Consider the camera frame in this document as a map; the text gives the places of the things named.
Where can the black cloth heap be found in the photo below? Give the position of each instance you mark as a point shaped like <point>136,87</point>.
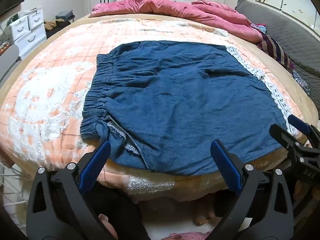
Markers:
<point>61,28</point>

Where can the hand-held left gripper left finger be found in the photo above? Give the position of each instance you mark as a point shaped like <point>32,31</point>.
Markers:
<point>96,160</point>

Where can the blue denim pants lace trim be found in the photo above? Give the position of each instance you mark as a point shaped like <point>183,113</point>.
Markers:
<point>175,100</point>

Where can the peach printed blanket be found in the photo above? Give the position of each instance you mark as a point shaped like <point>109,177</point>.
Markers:
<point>50,92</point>

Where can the pink quilt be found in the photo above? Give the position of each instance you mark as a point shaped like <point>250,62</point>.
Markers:
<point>175,7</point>

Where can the folded clothes pile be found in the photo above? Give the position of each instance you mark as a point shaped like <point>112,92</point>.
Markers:
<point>65,16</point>

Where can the grey quilted headboard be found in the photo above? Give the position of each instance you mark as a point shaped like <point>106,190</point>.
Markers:
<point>287,30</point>

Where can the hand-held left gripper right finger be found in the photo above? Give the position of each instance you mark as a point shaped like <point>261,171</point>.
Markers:
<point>225,160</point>

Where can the floral cloth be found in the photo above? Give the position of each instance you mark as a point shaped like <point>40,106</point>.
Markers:
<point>300,80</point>

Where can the white drawer unit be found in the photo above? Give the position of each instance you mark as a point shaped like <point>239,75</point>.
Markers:
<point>25,35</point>

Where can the pink dotted cloth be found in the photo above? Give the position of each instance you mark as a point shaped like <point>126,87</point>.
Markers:
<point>190,236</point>

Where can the grey chair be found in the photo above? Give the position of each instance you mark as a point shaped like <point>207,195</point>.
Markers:
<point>8,60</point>

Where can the striped dark cloth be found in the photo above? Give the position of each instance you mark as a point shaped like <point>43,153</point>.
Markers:
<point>275,48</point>

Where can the beige bed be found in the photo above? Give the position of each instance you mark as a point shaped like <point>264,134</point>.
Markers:
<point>303,110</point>

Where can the person's black clothing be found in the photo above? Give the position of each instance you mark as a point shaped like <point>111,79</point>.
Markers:
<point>120,205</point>

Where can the brown plush toy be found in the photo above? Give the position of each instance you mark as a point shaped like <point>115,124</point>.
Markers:
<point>50,25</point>

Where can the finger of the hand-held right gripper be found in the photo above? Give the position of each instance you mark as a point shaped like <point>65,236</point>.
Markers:
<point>293,121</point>
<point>282,136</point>

